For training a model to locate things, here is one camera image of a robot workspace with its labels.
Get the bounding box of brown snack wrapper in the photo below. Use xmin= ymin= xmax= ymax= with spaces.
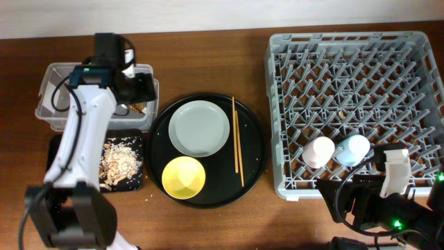
xmin=129 ymin=102 xmax=147 ymax=114

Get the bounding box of pink plastic cup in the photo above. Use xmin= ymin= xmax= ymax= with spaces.
xmin=302 ymin=136 xmax=335 ymax=169

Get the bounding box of blue plastic cup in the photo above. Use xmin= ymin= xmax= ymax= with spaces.
xmin=336 ymin=135 xmax=370 ymax=167

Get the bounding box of food scraps pile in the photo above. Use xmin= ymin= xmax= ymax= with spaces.
xmin=99 ymin=137 xmax=143 ymax=192

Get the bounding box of yellow bowl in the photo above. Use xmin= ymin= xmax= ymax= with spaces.
xmin=161 ymin=156 xmax=206 ymax=200

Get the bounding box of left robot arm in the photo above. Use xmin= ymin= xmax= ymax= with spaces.
xmin=18 ymin=33 xmax=157 ymax=249

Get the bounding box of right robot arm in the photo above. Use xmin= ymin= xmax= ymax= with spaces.
xmin=316 ymin=174 xmax=443 ymax=249

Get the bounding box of grey dishwasher rack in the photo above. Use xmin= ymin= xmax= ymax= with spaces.
xmin=264 ymin=31 xmax=443 ymax=201

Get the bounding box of clear plastic bin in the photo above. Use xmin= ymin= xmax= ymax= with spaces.
xmin=35 ymin=62 xmax=159 ymax=132

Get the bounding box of grey plate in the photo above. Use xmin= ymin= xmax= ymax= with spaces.
xmin=168 ymin=100 xmax=230 ymax=158

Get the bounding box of black rectangular tray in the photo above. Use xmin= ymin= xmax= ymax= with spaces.
xmin=44 ymin=128 xmax=145 ymax=193

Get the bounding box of round black tray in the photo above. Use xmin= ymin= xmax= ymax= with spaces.
xmin=144 ymin=93 xmax=267 ymax=209

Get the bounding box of wooden chopstick inner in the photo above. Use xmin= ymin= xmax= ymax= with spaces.
xmin=235 ymin=110 xmax=244 ymax=187

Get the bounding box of wooden chopstick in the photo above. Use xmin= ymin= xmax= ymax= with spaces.
xmin=235 ymin=110 xmax=244 ymax=187
xmin=232 ymin=97 xmax=239 ymax=174

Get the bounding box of wooden chopstick outer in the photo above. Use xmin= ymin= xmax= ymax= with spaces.
xmin=232 ymin=97 xmax=239 ymax=174

